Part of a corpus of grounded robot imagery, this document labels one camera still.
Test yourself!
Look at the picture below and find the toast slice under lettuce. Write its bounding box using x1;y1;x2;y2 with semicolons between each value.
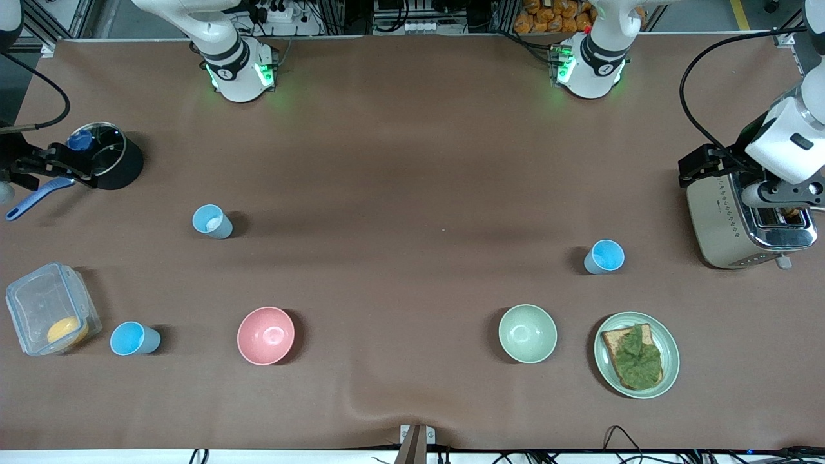
601;322;665;391

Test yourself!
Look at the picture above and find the pink bowl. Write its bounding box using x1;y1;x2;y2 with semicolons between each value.
237;306;296;366

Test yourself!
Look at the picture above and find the clear plastic food container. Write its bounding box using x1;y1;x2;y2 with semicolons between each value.
5;262;102;357

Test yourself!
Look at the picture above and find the orange packaged snacks pile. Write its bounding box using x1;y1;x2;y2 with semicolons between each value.
514;0;595;35

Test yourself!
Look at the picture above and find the metal table clamp bracket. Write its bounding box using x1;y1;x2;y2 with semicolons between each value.
400;424;436;464

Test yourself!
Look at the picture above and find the beige chrome toaster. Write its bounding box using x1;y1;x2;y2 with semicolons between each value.
686;171;818;270

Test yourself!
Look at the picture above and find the green lettuce leaf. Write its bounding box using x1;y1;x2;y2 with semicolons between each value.
611;324;663;389

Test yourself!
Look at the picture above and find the light blue plastic cup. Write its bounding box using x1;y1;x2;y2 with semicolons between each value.
110;321;162;356
192;204;233;240
584;239;625;275

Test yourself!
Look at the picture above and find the black looped floor cable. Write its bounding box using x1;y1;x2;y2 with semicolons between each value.
603;425;645;464

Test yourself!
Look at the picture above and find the black saucepan blue handle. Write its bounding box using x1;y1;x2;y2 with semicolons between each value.
6;122;144;222

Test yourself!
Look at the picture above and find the brown table cover mat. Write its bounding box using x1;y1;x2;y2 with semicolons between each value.
0;35;825;452

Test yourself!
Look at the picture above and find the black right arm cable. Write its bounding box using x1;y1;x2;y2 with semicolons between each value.
0;53;70;130

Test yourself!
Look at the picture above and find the pale green plate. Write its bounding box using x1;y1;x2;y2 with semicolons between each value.
594;311;681;400

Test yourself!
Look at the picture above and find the pale green bowl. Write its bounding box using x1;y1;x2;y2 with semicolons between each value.
498;304;558;364

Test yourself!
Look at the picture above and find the glass lid blue knob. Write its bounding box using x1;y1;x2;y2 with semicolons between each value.
68;122;126;178

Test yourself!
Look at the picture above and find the white power strip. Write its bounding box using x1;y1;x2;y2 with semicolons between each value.
257;3;298;24

